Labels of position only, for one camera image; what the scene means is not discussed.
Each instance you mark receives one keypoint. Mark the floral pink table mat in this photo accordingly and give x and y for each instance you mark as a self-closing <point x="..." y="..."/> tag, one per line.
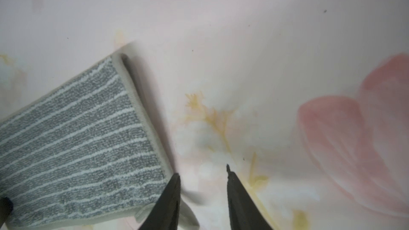
<point x="222" y="81"/>

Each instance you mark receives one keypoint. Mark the grey striped square dishcloth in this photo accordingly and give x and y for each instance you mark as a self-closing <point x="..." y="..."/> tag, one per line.
<point x="83" y="154"/>

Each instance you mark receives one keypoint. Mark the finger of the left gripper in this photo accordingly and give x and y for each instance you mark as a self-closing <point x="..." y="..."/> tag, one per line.
<point x="6" y="207"/>

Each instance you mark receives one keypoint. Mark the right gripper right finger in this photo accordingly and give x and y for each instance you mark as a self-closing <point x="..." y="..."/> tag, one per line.
<point x="243" y="213"/>

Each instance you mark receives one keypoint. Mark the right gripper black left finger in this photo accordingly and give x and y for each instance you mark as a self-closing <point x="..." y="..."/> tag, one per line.
<point x="166" y="211"/>

